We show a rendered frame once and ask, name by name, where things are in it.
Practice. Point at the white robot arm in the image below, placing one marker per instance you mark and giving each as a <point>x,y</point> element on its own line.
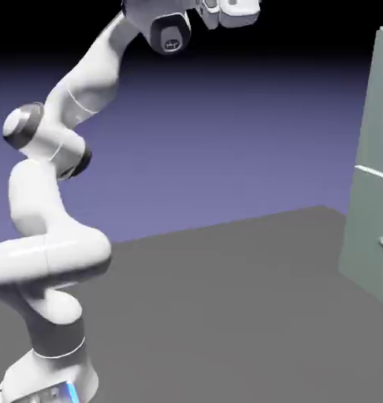
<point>56,252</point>

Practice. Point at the grey-green cabinet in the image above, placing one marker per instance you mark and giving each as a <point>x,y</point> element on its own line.
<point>376,126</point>

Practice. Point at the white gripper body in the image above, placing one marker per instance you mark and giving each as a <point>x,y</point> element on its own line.
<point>240,14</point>

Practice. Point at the grey-green drawer front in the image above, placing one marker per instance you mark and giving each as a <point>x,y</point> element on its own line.
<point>365,226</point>
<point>379,104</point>

